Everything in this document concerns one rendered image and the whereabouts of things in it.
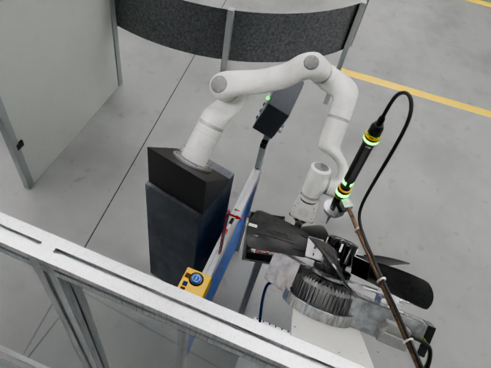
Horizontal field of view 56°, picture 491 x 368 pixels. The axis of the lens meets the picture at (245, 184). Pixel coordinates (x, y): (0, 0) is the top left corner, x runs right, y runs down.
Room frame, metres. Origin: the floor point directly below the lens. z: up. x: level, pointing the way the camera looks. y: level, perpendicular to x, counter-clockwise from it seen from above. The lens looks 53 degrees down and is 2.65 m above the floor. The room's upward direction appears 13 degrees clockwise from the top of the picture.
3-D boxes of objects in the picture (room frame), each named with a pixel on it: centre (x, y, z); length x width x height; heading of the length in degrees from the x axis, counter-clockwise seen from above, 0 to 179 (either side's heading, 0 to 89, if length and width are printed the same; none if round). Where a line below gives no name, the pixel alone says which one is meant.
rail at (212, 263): (1.07, 0.03, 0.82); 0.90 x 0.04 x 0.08; 170
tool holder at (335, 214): (0.89, -0.31, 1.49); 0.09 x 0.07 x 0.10; 25
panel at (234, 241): (1.07, 0.03, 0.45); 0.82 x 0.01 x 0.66; 170
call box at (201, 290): (0.68, 0.11, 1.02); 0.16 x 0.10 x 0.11; 170
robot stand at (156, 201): (1.27, 0.25, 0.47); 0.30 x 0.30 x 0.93; 70
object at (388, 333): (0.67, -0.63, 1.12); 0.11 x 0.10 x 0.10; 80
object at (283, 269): (0.88, -0.25, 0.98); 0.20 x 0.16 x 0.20; 170
